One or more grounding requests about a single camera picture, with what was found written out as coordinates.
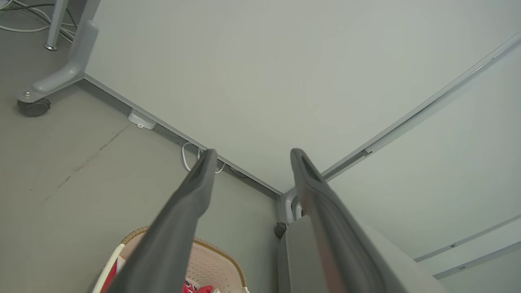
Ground silver table leg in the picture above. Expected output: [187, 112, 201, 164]
[44, 0, 69, 51]

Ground white partition panel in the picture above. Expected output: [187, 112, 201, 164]
[322, 33, 521, 293]

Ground tangled floor cables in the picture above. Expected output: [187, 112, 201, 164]
[0, 0, 79, 43]

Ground red cloth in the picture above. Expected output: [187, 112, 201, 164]
[100, 260, 214, 293]

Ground white wall adapter box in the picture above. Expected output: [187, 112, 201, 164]
[128, 109, 157, 130]

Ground beige woven laundry basket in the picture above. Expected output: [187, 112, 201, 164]
[92, 226, 250, 293]

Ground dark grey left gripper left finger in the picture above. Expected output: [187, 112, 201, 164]
[107, 149, 218, 293]

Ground white looped cable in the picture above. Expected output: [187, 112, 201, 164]
[182, 142, 225, 174]

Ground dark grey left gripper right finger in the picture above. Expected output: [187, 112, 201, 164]
[290, 148, 388, 293]

